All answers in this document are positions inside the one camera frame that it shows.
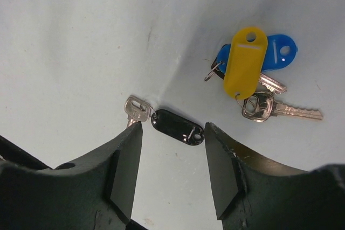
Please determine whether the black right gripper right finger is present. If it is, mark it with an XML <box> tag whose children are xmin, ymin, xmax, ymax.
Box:
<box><xmin>204</xmin><ymin>122</ymin><xmax>344</xmax><ymax>229</ymax></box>

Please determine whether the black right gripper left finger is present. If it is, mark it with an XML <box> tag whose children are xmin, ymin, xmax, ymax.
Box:
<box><xmin>1</xmin><ymin>123</ymin><xmax>143</xmax><ymax>229</ymax></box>

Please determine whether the black tag with silver key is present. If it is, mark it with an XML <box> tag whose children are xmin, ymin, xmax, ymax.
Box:
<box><xmin>124</xmin><ymin>95</ymin><xmax>204</xmax><ymax>146</ymax></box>

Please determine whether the yellow tag with silver key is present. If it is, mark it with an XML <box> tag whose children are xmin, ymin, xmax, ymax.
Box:
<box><xmin>223</xmin><ymin>27</ymin><xmax>323</xmax><ymax>122</ymax></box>

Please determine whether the blue tag with key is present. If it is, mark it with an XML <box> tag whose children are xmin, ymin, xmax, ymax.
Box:
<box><xmin>204</xmin><ymin>34</ymin><xmax>298</xmax><ymax>94</ymax></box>

